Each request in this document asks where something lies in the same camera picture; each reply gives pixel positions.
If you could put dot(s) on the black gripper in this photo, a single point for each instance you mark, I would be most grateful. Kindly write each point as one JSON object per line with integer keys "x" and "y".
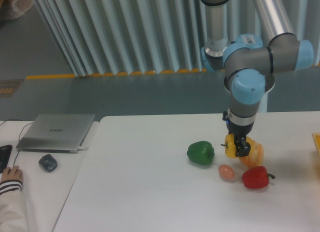
{"x": 240, "y": 129}

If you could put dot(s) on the yellow bell pepper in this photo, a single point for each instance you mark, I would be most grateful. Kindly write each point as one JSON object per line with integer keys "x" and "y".
{"x": 229, "y": 146}

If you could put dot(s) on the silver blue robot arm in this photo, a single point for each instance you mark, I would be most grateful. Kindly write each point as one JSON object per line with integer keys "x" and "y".
{"x": 249, "y": 67}

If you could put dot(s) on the white striped sleeve forearm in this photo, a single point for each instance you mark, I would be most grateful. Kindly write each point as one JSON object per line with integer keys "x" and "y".
{"x": 13, "y": 211}

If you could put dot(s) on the red bell pepper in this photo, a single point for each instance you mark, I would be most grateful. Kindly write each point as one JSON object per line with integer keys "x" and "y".
{"x": 256, "y": 178}

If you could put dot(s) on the green bell pepper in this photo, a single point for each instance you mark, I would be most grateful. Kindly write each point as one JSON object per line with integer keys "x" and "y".
{"x": 201, "y": 153}

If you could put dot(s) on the person's hand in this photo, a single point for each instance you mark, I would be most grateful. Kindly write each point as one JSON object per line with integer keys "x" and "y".
{"x": 12, "y": 174}

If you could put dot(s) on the orange bread loaf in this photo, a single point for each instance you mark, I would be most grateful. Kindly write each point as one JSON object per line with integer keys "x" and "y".
{"x": 255, "y": 156}

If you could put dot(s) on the brown egg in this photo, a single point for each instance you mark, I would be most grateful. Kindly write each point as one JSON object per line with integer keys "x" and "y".
{"x": 226, "y": 172}

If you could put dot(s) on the yellow tray edge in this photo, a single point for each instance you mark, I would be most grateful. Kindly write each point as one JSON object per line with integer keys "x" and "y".
{"x": 316, "y": 140}

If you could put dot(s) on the white folding partition screen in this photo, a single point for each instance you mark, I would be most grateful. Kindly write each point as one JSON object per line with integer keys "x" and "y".
{"x": 127, "y": 36}

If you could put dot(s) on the silver closed laptop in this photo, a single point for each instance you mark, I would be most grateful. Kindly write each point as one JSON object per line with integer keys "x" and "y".
{"x": 57, "y": 133}

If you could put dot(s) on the black keyboard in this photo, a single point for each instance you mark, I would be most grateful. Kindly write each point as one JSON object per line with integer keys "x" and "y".
{"x": 5, "y": 153}

